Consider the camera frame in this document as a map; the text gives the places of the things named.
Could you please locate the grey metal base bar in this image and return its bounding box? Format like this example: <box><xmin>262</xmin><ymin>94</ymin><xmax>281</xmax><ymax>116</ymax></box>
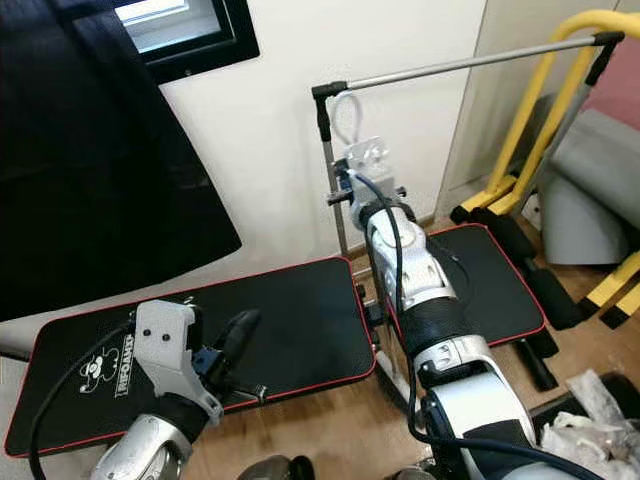
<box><xmin>372</xmin><ymin>345</ymin><xmax>413</xmax><ymax>403</ymax></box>

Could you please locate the grey curved padded seat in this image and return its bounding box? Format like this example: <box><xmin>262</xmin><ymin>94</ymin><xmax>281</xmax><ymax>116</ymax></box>
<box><xmin>525</xmin><ymin>105</ymin><xmax>640</xmax><ymax>266</ymax></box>

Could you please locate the black foam roller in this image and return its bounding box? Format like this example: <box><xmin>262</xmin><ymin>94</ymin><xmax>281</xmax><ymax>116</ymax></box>
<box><xmin>488</xmin><ymin>212</ymin><xmax>589</xmax><ymax>331</ymax></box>

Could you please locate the yellow metal exercise frame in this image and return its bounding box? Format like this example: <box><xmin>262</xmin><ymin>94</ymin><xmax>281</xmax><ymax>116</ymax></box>
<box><xmin>450</xmin><ymin>8</ymin><xmax>640</xmax><ymax>331</ymax></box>

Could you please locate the frosted glass panel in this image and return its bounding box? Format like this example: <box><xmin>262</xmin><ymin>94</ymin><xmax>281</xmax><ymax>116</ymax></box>
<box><xmin>435</xmin><ymin>0</ymin><xmax>576</xmax><ymax>216</ymax></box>

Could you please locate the silver garment rack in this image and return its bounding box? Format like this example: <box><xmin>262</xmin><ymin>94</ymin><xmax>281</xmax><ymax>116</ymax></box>
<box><xmin>310</xmin><ymin>30</ymin><xmax>626</xmax><ymax>259</ymax></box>

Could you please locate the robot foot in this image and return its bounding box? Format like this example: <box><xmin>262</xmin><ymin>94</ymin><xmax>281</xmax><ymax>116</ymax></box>
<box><xmin>240</xmin><ymin>455</ymin><xmax>311</xmax><ymax>480</ymax></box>
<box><xmin>395</xmin><ymin>465</ymin><xmax>436</xmax><ymax>480</ymax></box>

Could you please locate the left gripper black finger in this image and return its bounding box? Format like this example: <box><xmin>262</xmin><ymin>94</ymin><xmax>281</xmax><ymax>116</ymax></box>
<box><xmin>218</xmin><ymin>308</ymin><xmax>263</xmax><ymax>373</ymax></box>

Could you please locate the black framed window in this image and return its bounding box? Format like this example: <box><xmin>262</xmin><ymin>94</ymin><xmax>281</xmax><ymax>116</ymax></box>
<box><xmin>115</xmin><ymin>0</ymin><xmax>261</xmax><ymax>86</ymax></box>

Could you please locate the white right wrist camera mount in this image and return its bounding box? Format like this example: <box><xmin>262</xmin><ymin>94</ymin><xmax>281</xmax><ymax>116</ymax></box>
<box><xmin>345</xmin><ymin>138</ymin><xmax>401</xmax><ymax>206</ymax></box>

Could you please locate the small black red-trimmed bench pad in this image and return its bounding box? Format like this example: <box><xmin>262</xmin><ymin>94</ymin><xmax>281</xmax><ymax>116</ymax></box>
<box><xmin>385</xmin><ymin>225</ymin><xmax>549</xmax><ymax>346</ymax></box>

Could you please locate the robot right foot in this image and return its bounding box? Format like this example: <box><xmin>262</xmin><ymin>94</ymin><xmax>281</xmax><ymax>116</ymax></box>
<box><xmin>395</xmin><ymin>465</ymin><xmax>436</xmax><ymax>480</ymax></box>

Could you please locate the black hanging cloth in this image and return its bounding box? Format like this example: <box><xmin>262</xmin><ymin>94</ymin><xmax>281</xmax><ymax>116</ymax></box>
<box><xmin>0</xmin><ymin>0</ymin><xmax>243</xmax><ymax>323</ymax></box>

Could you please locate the crumpled clear plastic bag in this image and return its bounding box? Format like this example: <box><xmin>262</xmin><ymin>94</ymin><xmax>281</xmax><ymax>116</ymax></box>
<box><xmin>540</xmin><ymin>370</ymin><xmax>640</xmax><ymax>471</ymax></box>

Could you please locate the large black red-trimmed bench pad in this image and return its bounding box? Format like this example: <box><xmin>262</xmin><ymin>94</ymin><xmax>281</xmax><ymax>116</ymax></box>
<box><xmin>5</xmin><ymin>258</ymin><xmax>376</xmax><ymax>459</ymax></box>

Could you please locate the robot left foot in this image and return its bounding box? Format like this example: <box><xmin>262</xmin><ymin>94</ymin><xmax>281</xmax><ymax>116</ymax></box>
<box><xmin>240</xmin><ymin>455</ymin><xmax>311</xmax><ymax>480</ymax></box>

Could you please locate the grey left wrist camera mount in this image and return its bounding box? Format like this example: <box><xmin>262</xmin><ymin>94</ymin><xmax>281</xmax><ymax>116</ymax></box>
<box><xmin>135</xmin><ymin>298</ymin><xmax>223</xmax><ymax>426</ymax></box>

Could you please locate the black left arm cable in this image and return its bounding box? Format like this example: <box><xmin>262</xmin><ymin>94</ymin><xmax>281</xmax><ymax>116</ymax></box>
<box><xmin>26</xmin><ymin>315</ymin><xmax>151</xmax><ymax>480</ymax></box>

